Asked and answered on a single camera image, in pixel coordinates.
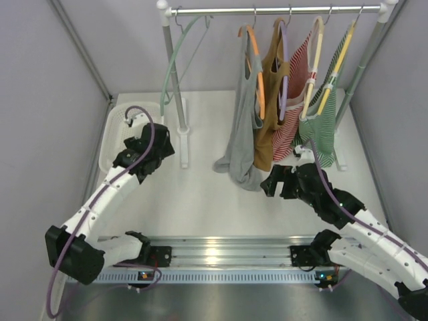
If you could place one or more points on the white clothes rack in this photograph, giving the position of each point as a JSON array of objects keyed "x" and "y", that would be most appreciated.
[{"x": 386, "y": 10}]

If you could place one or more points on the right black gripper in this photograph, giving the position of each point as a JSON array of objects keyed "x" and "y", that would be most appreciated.
[{"x": 279, "y": 173}]

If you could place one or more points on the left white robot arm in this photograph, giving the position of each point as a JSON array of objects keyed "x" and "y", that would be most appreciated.
[{"x": 75, "y": 247}]

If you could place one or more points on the orange hanger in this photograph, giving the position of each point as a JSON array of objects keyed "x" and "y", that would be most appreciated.
[{"x": 253, "y": 62}]

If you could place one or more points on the white perforated basket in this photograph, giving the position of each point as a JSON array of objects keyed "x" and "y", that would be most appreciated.
[{"x": 116, "y": 130}]

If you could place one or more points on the grey tank top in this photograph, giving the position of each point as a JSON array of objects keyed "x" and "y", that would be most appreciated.
[{"x": 238, "y": 159}]

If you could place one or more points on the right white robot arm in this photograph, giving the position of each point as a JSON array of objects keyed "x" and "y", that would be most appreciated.
[{"x": 362, "y": 243}]

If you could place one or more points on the white slotted cable duct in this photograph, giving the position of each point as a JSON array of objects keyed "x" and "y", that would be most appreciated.
[{"x": 217, "y": 277}]

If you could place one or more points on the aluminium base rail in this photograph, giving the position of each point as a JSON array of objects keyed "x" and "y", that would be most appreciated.
[{"x": 257, "y": 253}]

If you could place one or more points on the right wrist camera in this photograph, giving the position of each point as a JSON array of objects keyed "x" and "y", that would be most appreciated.
[{"x": 304, "y": 155}]

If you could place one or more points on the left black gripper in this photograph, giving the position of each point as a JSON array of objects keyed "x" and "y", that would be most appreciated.
[{"x": 160, "y": 141}]

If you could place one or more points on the green striped tank top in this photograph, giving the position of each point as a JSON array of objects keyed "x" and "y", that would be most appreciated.
[{"x": 321, "y": 128}]

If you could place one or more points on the yellow wooden hanger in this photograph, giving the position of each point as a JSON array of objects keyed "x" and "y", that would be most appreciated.
[{"x": 333, "y": 76}]

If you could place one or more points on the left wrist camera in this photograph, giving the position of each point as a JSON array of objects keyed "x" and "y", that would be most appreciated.
[{"x": 137, "y": 120}]

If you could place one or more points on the brown tank top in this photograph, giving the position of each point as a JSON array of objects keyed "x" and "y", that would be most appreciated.
[{"x": 272, "y": 78}]

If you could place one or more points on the cream wooden hanger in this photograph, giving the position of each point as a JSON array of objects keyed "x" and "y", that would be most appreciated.
[{"x": 314, "y": 50}]

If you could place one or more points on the red striped tank top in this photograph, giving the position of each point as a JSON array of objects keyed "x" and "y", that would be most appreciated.
[{"x": 299, "y": 74}]

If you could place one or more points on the aluminium frame post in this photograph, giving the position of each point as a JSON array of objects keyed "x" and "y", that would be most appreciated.
[{"x": 74, "y": 36}]

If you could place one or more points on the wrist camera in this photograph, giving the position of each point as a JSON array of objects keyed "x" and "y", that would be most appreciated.
[
  {"x": 304, "y": 155},
  {"x": 137, "y": 120}
]

